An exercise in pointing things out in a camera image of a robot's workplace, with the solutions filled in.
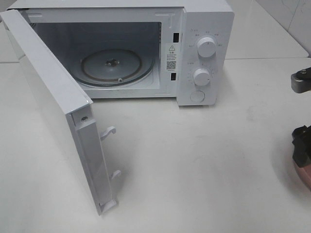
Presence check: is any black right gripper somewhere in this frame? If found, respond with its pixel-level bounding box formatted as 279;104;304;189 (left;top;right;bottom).
292;125;311;168

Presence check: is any pink round plate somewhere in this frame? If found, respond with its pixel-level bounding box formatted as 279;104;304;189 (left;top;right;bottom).
294;163;311;189

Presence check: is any white microwave door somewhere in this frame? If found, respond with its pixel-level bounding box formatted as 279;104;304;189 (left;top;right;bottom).
0;10;117;214

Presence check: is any white microwave oven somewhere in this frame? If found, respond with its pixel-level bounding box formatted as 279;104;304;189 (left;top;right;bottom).
6;0;234;106

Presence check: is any glass microwave turntable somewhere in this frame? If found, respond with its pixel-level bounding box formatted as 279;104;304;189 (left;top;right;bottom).
72;49;155;87

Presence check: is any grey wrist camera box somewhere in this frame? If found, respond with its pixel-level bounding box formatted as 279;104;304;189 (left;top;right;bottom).
291;67;311;93

